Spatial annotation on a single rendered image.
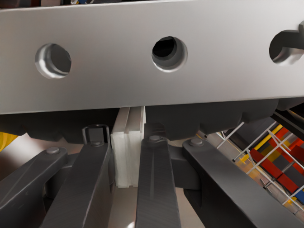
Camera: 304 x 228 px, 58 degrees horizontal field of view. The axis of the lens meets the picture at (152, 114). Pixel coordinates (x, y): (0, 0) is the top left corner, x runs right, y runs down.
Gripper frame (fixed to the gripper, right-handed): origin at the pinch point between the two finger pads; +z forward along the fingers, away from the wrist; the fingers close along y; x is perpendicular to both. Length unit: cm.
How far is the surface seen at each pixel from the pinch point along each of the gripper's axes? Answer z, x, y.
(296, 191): 357, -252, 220
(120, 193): 105, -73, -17
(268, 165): 365, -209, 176
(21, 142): 90, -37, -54
